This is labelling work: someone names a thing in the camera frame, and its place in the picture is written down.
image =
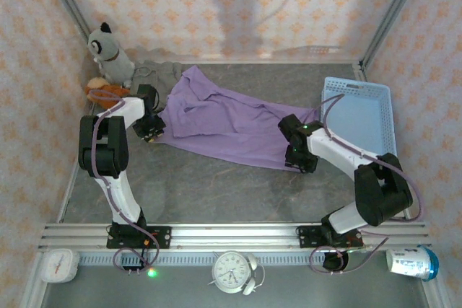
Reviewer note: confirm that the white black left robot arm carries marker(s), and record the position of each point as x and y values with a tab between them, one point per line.
119	192

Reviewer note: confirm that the blue plastic laundry basket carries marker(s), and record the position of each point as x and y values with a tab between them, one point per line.
361	120

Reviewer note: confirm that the brown plush animal toy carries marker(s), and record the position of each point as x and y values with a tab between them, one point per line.
108	89

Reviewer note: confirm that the aluminium table side rail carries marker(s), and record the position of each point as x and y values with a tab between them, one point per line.
361	70

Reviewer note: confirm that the aluminium mounting rail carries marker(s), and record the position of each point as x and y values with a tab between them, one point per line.
234	236

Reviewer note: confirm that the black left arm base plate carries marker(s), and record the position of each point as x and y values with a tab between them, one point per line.
162	237

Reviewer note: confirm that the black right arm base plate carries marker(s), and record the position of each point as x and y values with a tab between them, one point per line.
307	237

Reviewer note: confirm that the white round alarm clock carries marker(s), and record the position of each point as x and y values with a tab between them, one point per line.
231	272

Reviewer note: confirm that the aluminium frame post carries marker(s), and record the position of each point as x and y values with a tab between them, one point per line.
397	5
72	5

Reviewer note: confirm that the white blue canister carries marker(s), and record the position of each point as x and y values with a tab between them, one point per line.
408	263

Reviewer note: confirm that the white square clock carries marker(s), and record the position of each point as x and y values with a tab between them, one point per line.
59	266

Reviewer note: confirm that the grey plush cat toy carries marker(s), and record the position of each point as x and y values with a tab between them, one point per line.
110	55

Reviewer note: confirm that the green indicator light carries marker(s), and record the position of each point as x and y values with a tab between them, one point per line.
151	272

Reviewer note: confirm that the purple shirt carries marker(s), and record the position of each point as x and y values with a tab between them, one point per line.
231	124

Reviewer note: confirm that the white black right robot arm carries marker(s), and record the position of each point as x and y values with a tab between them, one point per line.
335	149

